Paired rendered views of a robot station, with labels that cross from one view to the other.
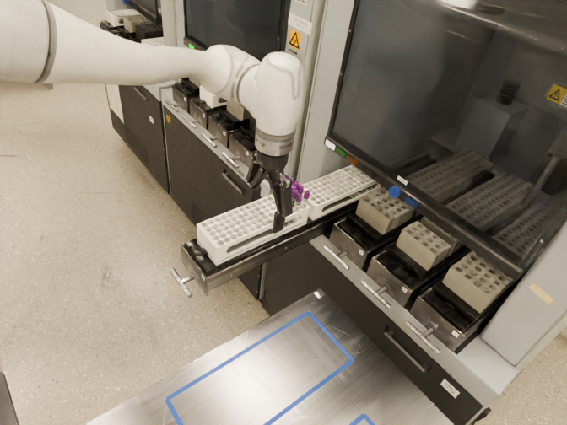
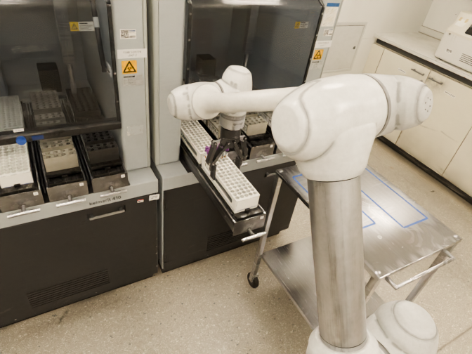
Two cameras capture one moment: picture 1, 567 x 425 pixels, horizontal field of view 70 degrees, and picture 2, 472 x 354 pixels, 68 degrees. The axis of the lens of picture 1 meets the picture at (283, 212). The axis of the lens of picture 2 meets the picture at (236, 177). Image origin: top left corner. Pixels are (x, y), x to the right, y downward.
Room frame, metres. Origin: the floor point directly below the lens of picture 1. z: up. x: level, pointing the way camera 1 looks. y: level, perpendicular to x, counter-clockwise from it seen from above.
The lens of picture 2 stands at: (0.59, 1.13, 1.69)
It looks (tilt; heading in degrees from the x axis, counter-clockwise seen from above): 38 degrees down; 279
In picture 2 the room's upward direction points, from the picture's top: 9 degrees clockwise
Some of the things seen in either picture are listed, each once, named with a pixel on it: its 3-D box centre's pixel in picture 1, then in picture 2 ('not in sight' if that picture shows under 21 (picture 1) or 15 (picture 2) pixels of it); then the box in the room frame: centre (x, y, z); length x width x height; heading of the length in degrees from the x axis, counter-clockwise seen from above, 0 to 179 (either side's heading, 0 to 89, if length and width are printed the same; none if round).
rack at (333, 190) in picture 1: (339, 190); (196, 140); (1.00, -0.16, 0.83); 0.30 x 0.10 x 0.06; 133
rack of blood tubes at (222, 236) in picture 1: (255, 223); (228, 180); (0.79, 0.07, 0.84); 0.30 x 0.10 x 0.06; 133
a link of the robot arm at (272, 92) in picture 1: (275, 90); (232, 90); (0.82, 0.05, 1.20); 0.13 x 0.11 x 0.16; 48
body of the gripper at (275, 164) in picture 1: (271, 164); (230, 136); (0.81, 0.04, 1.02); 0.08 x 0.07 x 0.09; 43
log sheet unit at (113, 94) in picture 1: (110, 91); not in sight; (2.20, 1.12, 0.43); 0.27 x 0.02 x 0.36; 43
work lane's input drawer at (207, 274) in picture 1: (292, 223); (212, 172); (0.88, -0.03, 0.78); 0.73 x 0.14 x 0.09; 133
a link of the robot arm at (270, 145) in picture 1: (274, 137); (232, 118); (0.81, 0.04, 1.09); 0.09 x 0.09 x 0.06
